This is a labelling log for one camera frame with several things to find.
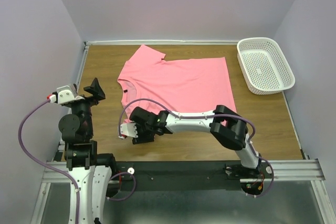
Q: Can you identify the pink t shirt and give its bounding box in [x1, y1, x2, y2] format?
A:
[117, 45, 236, 123]

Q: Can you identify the white perforated plastic basket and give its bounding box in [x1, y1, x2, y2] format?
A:
[237, 37, 295, 95]

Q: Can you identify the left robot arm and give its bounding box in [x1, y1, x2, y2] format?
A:
[57, 78, 116, 223]

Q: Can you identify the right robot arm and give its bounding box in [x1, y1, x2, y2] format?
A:
[130, 105, 260, 172]

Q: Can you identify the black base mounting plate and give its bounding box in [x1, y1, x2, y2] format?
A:
[114, 161, 272, 191]

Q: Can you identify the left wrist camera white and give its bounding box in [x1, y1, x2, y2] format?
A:
[47, 84, 79, 105]

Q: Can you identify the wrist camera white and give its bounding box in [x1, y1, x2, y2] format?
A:
[118, 123, 138, 139]
[47, 84, 79, 105]

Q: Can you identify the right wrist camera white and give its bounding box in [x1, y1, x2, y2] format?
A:
[118, 123, 138, 139]

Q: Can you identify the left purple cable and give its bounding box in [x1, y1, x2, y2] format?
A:
[18, 99, 81, 224]

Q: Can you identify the purple cable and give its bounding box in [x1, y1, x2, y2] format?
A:
[118, 98, 275, 198]
[18, 99, 81, 224]

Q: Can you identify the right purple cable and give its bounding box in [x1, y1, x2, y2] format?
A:
[118, 98, 275, 198]

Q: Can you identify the aluminium frame rail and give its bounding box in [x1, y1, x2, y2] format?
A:
[30, 41, 328, 224]

